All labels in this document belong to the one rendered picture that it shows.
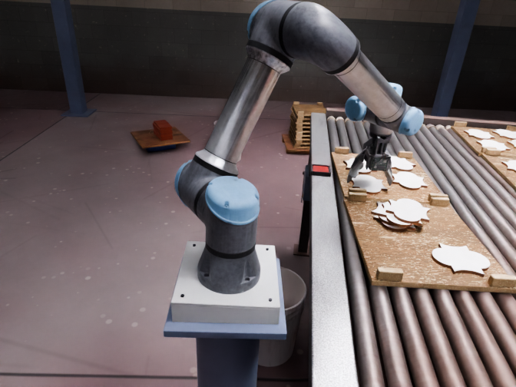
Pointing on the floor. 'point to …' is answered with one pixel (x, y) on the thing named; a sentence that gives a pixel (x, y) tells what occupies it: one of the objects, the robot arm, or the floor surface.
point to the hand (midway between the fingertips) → (368, 183)
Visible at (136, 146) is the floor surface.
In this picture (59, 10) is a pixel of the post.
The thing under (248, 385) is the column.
